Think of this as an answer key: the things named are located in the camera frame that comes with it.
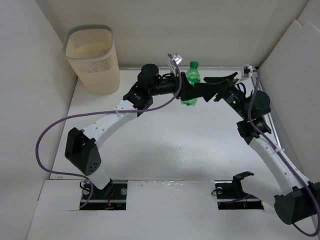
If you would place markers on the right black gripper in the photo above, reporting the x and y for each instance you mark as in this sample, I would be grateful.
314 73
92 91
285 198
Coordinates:
213 84

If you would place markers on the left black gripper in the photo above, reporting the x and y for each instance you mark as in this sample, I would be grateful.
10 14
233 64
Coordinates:
187 90

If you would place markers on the green plastic bottle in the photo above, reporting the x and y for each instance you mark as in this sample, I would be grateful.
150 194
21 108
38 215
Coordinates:
193 76

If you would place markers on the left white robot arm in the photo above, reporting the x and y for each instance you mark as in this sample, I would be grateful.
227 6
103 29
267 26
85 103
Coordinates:
82 145

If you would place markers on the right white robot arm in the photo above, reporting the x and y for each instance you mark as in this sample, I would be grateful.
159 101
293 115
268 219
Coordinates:
296 198

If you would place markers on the beige plastic waste bin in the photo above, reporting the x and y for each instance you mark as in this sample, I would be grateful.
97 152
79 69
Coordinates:
90 50

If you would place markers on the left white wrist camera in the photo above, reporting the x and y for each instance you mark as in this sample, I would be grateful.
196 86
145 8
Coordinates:
174 61

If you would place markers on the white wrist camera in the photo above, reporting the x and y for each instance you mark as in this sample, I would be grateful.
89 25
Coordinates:
174 61
246 70

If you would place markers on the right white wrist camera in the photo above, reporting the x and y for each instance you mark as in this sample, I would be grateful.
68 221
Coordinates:
246 70

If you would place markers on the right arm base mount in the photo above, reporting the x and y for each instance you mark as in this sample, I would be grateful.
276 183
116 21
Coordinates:
230 195

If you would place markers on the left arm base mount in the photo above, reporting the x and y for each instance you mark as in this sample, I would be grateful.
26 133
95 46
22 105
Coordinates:
115 201

